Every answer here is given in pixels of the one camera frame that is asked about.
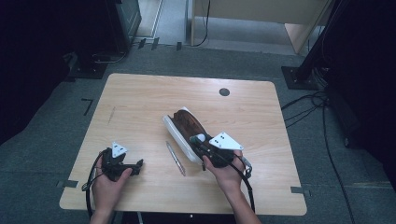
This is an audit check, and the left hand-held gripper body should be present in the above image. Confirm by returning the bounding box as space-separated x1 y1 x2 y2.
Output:
100 141 135 182

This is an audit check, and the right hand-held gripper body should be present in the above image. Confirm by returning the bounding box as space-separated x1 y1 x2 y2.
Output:
202 131 245 169

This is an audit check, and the glue stick white cap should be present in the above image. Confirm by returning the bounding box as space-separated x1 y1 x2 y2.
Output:
190 133 207 146

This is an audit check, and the white pencil case brown inside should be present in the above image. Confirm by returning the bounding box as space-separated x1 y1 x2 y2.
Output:
162 106 219 166

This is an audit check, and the person's right hand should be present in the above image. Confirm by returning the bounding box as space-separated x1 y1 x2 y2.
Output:
202 149 246 196

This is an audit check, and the person's left hand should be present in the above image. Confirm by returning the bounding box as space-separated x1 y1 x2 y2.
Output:
91 156 134 216

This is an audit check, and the silver pen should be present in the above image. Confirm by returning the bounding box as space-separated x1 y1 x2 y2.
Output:
165 140 187 177

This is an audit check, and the black flat stand base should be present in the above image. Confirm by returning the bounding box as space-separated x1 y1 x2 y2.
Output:
66 51 108 80

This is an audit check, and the black stand with square base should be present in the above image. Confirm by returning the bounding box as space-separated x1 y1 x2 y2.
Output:
281 0 345 91

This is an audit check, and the dark curtain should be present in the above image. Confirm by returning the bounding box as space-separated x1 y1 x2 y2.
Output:
0 0 73 146

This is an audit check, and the light wooden furniture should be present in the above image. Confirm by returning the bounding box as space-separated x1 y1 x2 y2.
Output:
190 0 332 56

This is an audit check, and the black cabinet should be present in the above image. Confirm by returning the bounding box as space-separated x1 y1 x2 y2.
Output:
104 0 143 56

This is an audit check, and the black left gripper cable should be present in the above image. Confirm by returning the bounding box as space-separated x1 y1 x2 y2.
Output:
81 150 106 223

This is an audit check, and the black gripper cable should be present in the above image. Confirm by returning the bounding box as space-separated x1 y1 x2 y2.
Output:
199 143 257 215
81 150 106 223

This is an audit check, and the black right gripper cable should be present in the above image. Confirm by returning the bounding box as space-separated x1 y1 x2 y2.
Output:
199 143 257 215

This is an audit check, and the bundle of black floor cables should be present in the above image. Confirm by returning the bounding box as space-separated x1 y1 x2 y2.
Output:
281 91 329 129

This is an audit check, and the long black floor cable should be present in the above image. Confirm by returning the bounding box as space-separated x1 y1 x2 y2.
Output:
321 99 357 224

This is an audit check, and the black hanging cable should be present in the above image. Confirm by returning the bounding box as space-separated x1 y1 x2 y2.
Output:
191 0 211 48

